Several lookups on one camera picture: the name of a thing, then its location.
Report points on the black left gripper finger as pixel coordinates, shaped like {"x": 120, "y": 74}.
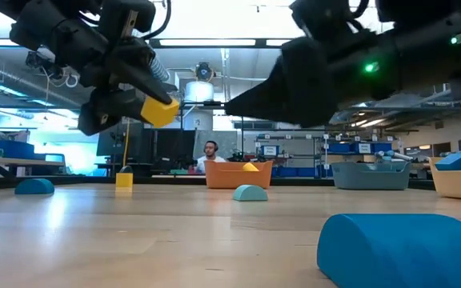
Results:
{"x": 136, "y": 68}
{"x": 110, "y": 110}

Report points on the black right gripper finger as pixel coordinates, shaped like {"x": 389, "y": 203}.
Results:
{"x": 302, "y": 88}

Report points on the yellow cube block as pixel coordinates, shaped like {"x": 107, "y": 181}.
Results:
{"x": 160, "y": 113}
{"x": 124, "y": 180}

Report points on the yellow cylinder block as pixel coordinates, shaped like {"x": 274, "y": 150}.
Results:
{"x": 250, "y": 167}

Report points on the blue cube block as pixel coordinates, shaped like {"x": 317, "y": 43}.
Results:
{"x": 456, "y": 162}

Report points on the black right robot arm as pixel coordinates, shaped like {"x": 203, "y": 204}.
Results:
{"x": 422, "y": 52}

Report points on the black monitor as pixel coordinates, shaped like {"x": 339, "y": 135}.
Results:
{"x": 106, "y": 140}

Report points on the white cylindrical tank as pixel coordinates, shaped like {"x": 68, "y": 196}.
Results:
{"x": 198, "y": 92}

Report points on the blue box white label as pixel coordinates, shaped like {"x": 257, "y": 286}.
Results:
{"x": 269, "y": 150}

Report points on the long ceiling light bar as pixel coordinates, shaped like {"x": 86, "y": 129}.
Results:
{"x": 206, "y": 42}

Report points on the blue shelf bin white label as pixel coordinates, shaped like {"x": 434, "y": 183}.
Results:
{"x": 362, "y": 148}

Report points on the blue floor crate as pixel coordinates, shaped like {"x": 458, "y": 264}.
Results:
{"x": 302, "y": 172}

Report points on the large blue tub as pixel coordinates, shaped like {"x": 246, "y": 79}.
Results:
{"x": 12, "y": 149}

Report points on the person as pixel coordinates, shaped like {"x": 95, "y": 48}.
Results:
{"x": 210, "y": 159}

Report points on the grey teal plastic bin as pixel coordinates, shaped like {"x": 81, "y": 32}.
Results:
{"x": 370, "y": 178}

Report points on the orange plastic bin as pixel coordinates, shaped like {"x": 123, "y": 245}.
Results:
{"x": 230, "y": 176}

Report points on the light blue half-cylinder block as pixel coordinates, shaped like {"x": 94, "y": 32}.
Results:
{"x": 250, "y": 194}

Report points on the yellow plastic bin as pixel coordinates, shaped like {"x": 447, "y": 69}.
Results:
{"x": 458, "y": 184}

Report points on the silver flexible duct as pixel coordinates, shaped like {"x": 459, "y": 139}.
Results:
{"x": 160, "y": 71}

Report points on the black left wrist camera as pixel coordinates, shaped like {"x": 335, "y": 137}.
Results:
{"x": 134, "y": 12}

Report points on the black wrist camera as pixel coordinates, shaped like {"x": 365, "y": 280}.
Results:
{"x": 134, "y": 12}
{"x": 322, "y": 16}

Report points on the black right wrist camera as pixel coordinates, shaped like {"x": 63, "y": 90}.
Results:
{"x": 322, "y": 16}

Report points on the black metal table frame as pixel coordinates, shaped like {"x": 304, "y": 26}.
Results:
{"x": 314, "y": 182}

